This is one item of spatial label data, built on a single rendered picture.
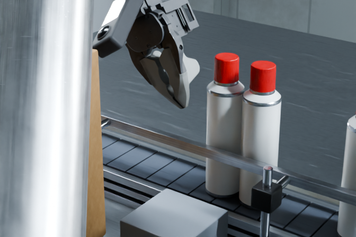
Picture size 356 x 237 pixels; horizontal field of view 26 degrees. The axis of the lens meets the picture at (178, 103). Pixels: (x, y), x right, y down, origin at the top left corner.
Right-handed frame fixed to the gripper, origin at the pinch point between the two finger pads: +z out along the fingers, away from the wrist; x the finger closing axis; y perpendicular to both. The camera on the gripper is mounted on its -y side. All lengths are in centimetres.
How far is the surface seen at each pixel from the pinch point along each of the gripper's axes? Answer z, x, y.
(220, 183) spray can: 12.7, -3.2, -2.4
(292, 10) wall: 4, 133, 258
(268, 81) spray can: 1.5, -16.4, -0.9
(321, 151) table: 19.7, -0.5, 28.2
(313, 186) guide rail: 15.5, -18.7, -4.1
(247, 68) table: 4, 26, 55
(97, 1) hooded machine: -42, 209, 209
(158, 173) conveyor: 9.0, 8.1, -1.6
